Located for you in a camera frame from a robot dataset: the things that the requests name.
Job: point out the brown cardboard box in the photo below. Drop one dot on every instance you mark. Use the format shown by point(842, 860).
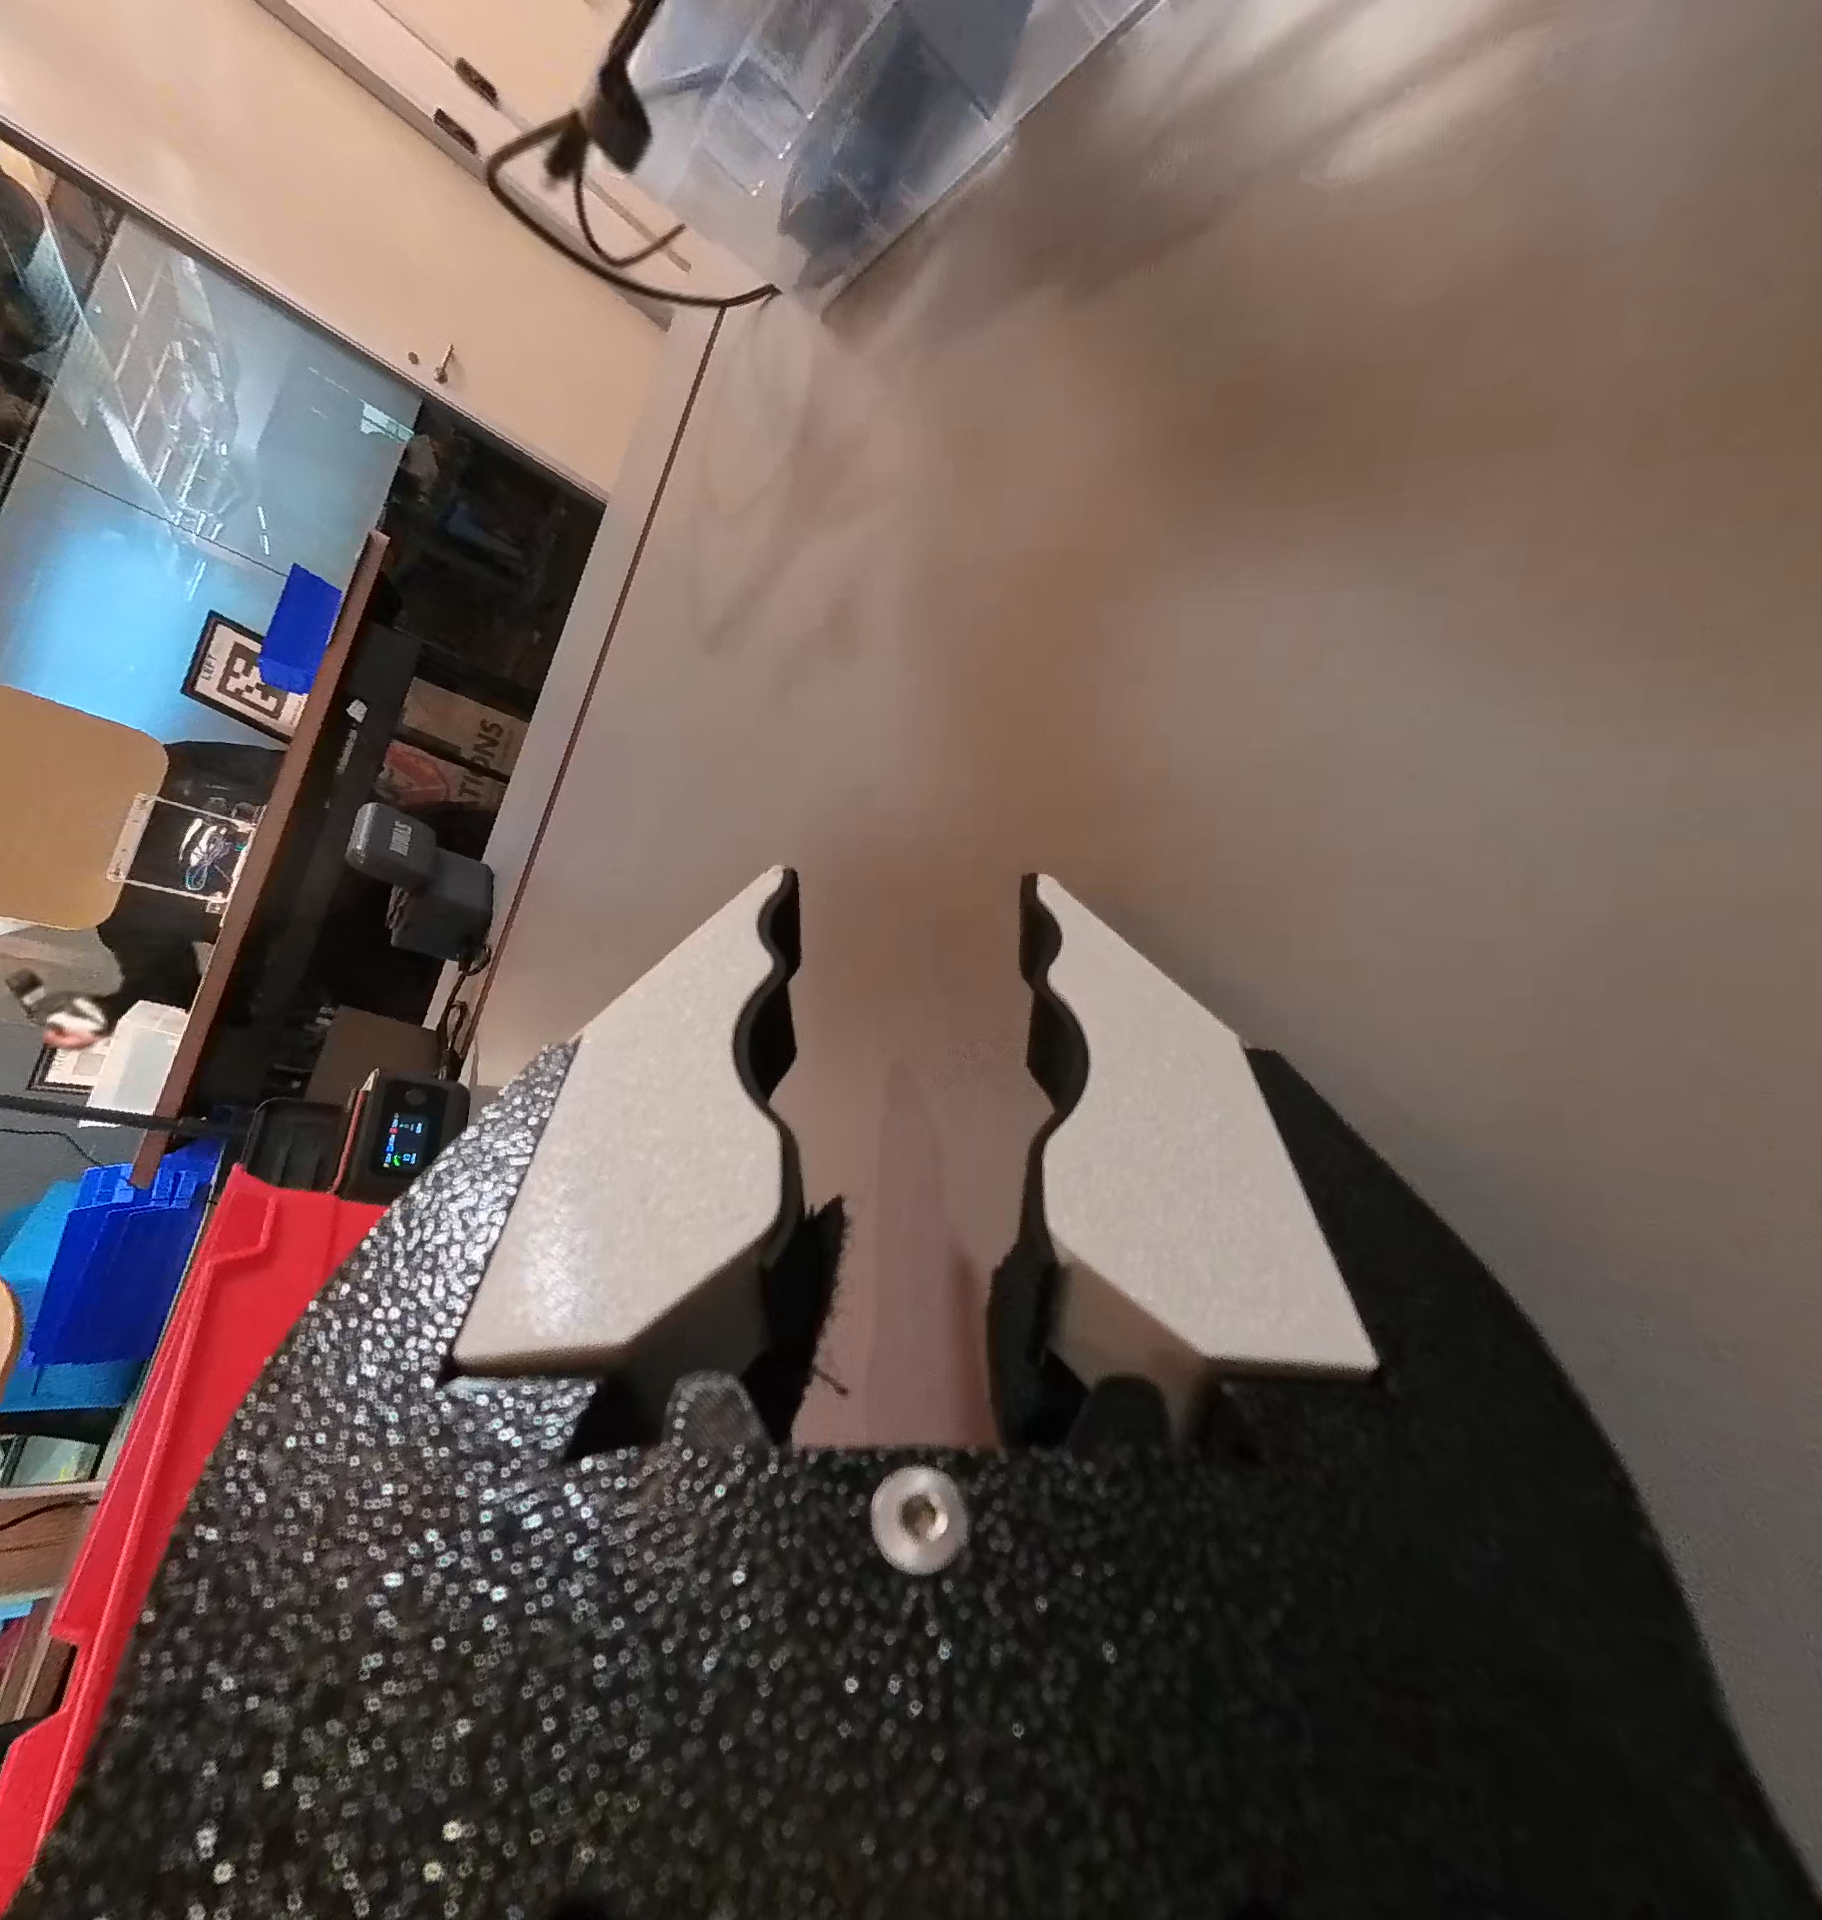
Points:
point(471, 736)

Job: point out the clear plastic bin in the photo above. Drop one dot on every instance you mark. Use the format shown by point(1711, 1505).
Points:
point(880, 135)

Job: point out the dark grey power adapter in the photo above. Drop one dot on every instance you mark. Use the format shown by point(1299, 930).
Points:
point(425, 882)

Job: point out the tan rounded panel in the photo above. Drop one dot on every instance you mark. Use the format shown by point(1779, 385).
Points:
point(54, 810)

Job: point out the red plastic bin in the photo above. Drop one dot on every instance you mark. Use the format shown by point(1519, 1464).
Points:
point(177, 1422)

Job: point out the cream wall cabinet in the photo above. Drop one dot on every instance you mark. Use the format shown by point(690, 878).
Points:
point(448, 47)

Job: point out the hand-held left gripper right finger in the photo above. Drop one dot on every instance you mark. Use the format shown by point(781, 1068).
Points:
point(1196, 1199)

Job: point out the glass partition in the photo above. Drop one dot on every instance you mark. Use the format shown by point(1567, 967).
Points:
point(145, 448)

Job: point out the black power bank with display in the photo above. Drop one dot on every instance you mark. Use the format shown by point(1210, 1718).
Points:
point(407, 1140)

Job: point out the black and white marker tag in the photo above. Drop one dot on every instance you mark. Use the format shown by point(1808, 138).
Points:
point(246, 674)

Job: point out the brown wooden desk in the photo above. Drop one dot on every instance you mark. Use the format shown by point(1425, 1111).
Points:
point(277, 843)

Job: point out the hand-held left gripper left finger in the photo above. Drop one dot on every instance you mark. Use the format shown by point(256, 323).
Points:
point(625, 1199)

